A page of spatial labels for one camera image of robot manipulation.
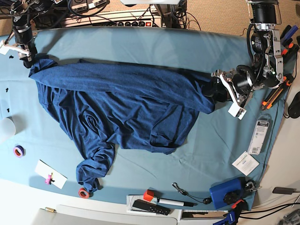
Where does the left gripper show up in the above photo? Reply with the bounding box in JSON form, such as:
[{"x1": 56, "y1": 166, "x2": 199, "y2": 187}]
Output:
[{"x1": 202, "y1": 67, "x2": 255, "y2": 108}]

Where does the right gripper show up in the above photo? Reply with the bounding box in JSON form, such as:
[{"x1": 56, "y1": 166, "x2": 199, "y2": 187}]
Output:
[{"x1": 12, "y1": 25, "x2": 37, "y2": 68}]

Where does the dark blue t-shirt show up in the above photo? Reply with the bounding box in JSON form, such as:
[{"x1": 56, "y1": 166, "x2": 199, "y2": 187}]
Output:
[{"x1": 29, "y1": 59, "x2": 215, "y2": 193}]

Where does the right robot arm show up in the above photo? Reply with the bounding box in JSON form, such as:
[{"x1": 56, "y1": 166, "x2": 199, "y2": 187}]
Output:
[{"x1": 0, "y1": 0, "x2": 69, "y2": 68}]

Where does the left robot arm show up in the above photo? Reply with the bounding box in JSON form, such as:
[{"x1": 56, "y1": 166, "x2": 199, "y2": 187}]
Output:
[{"x1": 202, "y1": 0, "x2": 284, "y2": 107}]

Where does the orange black utility knife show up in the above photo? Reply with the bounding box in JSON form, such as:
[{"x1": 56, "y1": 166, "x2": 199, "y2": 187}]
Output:
[{"x1": 261, "y1": 74, "x2": 294, "y2": 111}]

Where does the blister pack of batteries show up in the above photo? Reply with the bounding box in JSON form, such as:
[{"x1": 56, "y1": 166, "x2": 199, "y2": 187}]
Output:
[{"x1": 247, "y1": 114, "x2": 271, "y2": 155}]

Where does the translucent plastic cup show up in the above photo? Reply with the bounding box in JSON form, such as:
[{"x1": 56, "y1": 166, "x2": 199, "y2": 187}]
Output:
[{"x1": 0, "y1": 118, "x2": 16, "y2": 143}]

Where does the orange black clamp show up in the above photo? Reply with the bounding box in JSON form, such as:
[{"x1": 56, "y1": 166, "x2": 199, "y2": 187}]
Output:
[{"x1": 281, "y1": 43, "x2": 300, "y2": 64}]

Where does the black computer mouse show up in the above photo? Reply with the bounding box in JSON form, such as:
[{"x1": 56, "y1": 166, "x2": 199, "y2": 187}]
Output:
[{"x1": 287, "y1": 91, "x2": 300, "y2": 119}]

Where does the white paper packet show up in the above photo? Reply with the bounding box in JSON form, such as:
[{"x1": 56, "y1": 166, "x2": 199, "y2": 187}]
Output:
[{"x1": 232, "y1": 151, "x2": 259, "y2": 176}]

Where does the blue black spring clamp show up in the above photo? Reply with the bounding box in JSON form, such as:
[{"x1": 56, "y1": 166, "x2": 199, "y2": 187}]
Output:
[{"x1": 280, "y1": 25, "x2": 299, "y2": 44}]

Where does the light blue table cloth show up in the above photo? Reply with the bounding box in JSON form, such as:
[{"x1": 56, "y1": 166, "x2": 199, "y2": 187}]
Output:
[{"x1": 0, "y1": 27, "x2": 269, "y2": 203}]

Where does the purple tape roll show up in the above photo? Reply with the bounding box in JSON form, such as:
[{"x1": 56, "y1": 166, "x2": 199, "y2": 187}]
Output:
[{"x1": 13, "y1": 145, "x2": 25, "y2": 158}]

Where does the white paper card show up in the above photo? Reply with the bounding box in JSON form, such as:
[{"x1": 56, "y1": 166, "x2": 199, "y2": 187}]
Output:
[{"x1": 35, "y1": 160, "x2": 67, "y2": 189}]

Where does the blue plastic box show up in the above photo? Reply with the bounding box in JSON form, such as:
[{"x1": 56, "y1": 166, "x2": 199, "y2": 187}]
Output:
[{"x1": 209, "y1": 177, "x2": 246, "y2": 209}]

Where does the pink binder clip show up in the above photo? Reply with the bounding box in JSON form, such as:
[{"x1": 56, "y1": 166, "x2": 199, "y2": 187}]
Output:
[{"x1": 45, "y1": 173, "x2": 55, "y2": 185}]

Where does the blue orange bar clamp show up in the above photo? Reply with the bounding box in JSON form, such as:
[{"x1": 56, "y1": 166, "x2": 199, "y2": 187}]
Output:
[{"x1": 213, "y1": 199, "x2": 248, "y2": 225}]

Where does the black white marker pen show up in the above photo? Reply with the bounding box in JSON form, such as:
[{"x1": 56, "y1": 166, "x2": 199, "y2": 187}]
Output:
[{"x1": 157, "y1": 198, "x2": 195, "y2": 207}]

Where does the small black phone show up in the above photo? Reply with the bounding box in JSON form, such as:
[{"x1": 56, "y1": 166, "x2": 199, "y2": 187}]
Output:
[{"x1": 272, "y1": 187, "x2": 294, "y2": 195}]

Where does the red cube block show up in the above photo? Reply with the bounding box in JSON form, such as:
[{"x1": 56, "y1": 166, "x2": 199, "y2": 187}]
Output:
[{"x1": 143, "y1": 189, "x2": 155, "y2": 202}]

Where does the black remote control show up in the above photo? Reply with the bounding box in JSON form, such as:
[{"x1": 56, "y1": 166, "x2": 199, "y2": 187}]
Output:
[{"x1": 133, "y1": 199, "x2": 171, "y2": 216}]

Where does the red tape roll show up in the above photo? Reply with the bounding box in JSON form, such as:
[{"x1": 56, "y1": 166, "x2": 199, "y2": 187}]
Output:
[{"x1": 78, "y1": 187, "x2": 90, "y2": 199}]

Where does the white notepad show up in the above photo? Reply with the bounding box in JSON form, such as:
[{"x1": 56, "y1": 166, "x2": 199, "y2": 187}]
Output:
[{"x1": 126, "y1": 194, "x2": 183, "y2": 223}]

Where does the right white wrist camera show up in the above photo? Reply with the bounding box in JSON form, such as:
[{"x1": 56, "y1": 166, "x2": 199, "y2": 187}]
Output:
[{"x1": 0, "y1": 40, "x2": 10, "y2": 55}]

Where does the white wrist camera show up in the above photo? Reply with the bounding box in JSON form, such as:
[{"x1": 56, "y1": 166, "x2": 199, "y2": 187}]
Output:
[
  {"x1": 0, "y1": 40, "x2": 10, "y2": 55},
  {"x1": 228, "y1": 102, "x2": 247, "y2": 120}
]

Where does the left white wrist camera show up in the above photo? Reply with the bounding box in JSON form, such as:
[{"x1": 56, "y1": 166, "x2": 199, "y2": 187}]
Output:
[{"x1": 228, "y1": 102, "x2": 247, "y2": 120}]

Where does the black lanyard with clip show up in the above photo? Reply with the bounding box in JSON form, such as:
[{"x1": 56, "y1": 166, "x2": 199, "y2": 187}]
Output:
[{"x1": 172, "y1": 182, "x2": 212, "y2": 205}]

